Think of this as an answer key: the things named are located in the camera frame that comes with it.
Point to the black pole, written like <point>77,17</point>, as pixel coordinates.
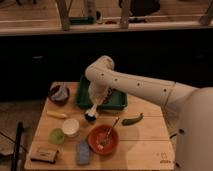
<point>15,157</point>

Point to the white dish brush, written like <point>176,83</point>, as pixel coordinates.
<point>91,114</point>

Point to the green chili pepper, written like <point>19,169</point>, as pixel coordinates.
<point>131,121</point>

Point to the green plastic cup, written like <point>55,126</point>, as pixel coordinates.
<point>56,136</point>

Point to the brown wooden block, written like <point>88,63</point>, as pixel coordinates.
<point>47,155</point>

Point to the white cup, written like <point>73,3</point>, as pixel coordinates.
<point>70,127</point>

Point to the small metal cup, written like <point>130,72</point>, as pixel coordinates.
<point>85,122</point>

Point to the metal spoon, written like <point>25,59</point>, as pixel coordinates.
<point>104,141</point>

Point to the blue sponge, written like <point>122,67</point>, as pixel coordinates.
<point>83,153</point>

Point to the grey cloth in bowl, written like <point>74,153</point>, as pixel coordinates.
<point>60,94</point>

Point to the dark brown bowl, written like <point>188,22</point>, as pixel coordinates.
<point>53,91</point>

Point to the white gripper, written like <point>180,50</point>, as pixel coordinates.
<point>98,94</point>

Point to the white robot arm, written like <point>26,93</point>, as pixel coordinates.
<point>194,145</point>

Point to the red bowl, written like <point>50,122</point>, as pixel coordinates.
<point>97,134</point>

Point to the green plastic tray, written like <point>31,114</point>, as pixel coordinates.
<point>116,101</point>

